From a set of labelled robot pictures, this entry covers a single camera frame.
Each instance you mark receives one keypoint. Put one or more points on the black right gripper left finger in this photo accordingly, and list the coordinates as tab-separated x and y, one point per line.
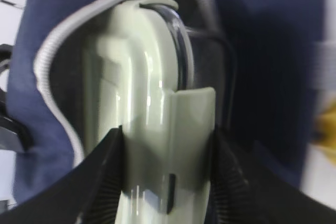
88	194

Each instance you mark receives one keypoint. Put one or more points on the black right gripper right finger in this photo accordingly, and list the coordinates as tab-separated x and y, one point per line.
245	191

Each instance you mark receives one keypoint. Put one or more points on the yellow round fruit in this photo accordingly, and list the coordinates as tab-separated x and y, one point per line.
325	127

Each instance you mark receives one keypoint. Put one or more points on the green lid glass container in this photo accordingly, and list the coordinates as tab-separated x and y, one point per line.
141	82

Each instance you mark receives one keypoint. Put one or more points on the navy blue lunch bag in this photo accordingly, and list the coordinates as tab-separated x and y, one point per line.
260	57

